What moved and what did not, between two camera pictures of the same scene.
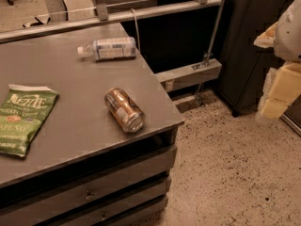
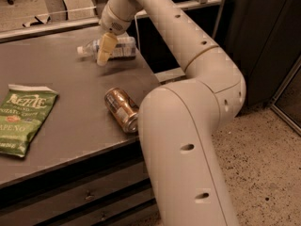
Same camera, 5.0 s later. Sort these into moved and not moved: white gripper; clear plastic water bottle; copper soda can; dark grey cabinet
Moved: white gripper
Not moved: copper soda can; clear plastic water bottle; dark grey cabinet
